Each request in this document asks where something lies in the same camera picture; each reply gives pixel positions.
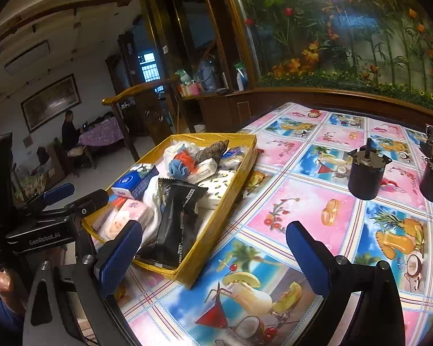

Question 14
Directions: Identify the ceiling air conditioner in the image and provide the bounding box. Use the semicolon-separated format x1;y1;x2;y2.
3;41;51;77

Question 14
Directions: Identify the flower mural panel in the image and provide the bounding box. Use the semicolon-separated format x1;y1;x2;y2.
231;0;433;112

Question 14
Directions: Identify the black snack packet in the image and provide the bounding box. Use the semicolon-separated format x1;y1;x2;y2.
135;178;209;270

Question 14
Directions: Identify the yellow rimmed white tray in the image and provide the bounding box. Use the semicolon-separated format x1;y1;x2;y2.
82;133;259;290

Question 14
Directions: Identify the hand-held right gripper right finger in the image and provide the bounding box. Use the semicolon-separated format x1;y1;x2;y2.
285;221;415;346

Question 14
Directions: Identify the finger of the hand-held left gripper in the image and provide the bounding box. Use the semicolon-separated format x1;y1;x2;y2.
17;182;76;210
35;188;110;219

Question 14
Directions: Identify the blue thermos jug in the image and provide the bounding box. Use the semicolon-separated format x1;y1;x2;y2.
196;54;219;93

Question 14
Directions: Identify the purple cloth table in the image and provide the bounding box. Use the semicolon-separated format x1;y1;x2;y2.
78;116;126;168

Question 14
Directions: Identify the pink tissue pack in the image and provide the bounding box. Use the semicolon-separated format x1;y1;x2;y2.
100;199;154;241

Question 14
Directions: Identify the blue tissue pack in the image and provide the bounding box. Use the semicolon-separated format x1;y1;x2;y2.
111;163;160;200

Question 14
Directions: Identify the printed fruit tablecloth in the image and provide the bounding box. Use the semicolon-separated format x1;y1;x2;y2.
115;103;433;346

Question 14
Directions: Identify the white tissue pack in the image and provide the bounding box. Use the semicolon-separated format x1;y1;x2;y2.
187;158;218;185

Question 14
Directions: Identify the lemon print tissue pack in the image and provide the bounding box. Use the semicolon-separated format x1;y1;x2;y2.
198;169;247;210

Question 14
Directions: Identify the blue and red cloth bundle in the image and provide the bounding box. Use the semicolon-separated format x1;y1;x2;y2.
167;151;200;180

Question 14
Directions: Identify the white spray bottle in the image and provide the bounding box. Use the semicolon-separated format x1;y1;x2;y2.
234;62;247;92

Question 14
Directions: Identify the wooden chair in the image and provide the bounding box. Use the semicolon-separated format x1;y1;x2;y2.
102;77;189;163

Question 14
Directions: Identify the small clear plastic bag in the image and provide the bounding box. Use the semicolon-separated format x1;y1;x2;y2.
221;147;247;171

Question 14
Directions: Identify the wooden cabinet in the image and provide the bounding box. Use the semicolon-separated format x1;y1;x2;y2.
137;0;433;141

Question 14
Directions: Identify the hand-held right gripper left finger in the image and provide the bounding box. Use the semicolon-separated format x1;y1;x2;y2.
22;219;144;346

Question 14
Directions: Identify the brown knit hat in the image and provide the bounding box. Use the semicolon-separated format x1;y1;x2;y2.
194;139;230;163

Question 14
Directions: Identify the framed wall painting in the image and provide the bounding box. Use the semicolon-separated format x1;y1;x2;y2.
20;74;82;133

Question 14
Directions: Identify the person's left hand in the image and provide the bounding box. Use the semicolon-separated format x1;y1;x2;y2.
0;270;27;316

